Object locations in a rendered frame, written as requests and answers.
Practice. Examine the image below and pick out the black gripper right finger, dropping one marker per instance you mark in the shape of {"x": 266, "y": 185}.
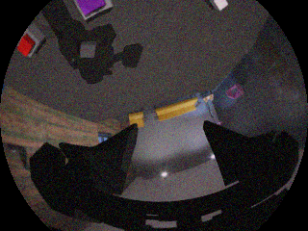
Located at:
{"x": 233, "y": 151}

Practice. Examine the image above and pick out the purple button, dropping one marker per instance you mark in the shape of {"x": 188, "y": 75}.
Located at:
{"x": 90, "y": 7}

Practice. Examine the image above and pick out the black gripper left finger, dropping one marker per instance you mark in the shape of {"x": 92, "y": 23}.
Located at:
{"x": 109, "y": 159}

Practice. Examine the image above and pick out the small white block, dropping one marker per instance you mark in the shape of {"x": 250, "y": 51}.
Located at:
{"x": 219, "y": 4}

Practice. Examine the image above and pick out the red button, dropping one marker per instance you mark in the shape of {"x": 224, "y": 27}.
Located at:
{"x": 30, "y": 40}

